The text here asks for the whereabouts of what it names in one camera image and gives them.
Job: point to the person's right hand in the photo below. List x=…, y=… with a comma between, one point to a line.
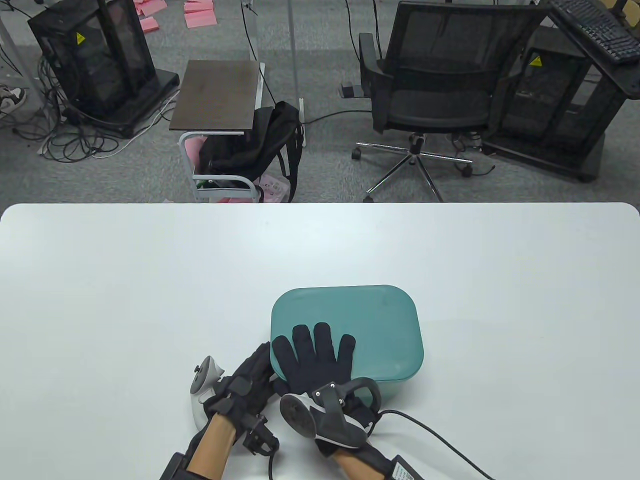
x=310, y=362

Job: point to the person's left hand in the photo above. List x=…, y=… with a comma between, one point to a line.
x=242, y=382

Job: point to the teal plastic box lid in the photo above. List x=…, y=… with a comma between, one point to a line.
x=380, y=330

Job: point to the teal plastic storage box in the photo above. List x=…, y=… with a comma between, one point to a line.
x=395, y=390

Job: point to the black right forearm pack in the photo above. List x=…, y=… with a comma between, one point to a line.
x=407, y=469

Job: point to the black left forearm pack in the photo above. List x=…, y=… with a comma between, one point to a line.
x=177, y=467

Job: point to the person's right forearm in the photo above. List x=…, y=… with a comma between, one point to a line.
x=357, y=467

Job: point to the person's left forearm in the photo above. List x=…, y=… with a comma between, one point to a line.
x=212, y=450

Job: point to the white left hand controller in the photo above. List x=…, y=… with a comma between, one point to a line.
x=202, y=380

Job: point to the grey white right hand controller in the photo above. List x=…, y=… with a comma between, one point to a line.
x=325, y=415

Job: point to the black backpack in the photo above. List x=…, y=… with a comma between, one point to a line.
x=250, y=145

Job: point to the brown top side table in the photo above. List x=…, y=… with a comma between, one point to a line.
x=217, y=95

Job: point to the black mesh office chair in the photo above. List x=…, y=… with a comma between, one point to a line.
x=435, y=102

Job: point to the grey metal pole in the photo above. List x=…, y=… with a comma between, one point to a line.
x=295, y=60

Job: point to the black mesh equipment cage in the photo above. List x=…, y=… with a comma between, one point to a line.
x=555, y=115
x=95, y=65

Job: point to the scattered pink paper sheets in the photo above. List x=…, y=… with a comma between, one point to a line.
x=200, y=15

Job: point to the black and white shoe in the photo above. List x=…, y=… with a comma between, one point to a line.
x=11, y=99

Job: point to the black desk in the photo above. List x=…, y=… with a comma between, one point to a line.
x=622, y=80

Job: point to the black computer keyboard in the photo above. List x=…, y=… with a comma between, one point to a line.
x=592, y=27

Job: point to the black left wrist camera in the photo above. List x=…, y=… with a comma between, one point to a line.
x=260, y=437

